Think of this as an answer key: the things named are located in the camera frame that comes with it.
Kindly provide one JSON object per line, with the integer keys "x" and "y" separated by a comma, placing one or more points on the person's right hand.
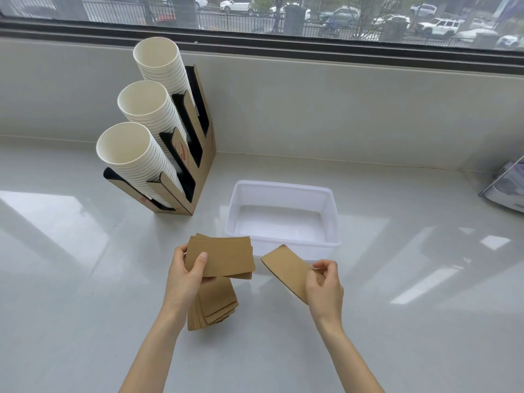
{"x": 325, "y": 296}

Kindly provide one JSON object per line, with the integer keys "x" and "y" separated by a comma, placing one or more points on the person's left hand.
{"x": 180, "y": 286}

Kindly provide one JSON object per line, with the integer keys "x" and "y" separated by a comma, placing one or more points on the person's right thumb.
{"x": 315, "y": 278}

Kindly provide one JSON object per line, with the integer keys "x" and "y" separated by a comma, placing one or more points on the person's left thumb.
{"x": 200, "y": 265}

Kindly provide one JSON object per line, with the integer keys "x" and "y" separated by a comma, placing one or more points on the fanned bunch of kraft sleeves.
{"x": 225, "y": 255}

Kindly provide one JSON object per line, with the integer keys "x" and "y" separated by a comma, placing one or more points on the single kraft cup sleeve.
{"x": 286, "y": 270}

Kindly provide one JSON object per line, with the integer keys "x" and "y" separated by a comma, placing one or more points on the person's right forearm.
{"x": 348, "y": 356}

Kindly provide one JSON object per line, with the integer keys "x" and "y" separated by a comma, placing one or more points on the person's left forearm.
{"x": 157, "y": 351}

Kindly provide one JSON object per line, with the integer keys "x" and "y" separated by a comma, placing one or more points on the stack of kraft cup sleeves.
{"x": 215, "y": 300}

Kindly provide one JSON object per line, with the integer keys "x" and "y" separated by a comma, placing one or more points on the white plastic bin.
{"x": 282, "y": 216}

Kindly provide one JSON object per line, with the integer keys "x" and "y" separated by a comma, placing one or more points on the brown cardboard cup holder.
{"x": 200, "y": 159}

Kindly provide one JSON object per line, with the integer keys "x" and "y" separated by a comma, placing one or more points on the stack of white paper cups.
{"x": 131, "y": 153}
{"x": 161, "y": 63}
{"x": 147, "y": 108}

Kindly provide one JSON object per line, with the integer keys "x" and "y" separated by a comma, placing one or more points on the black metal fence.
{"x": 229, "y": 21}

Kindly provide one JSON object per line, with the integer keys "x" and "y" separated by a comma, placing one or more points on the row of parked cars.
{"x": 438, "y": 26}

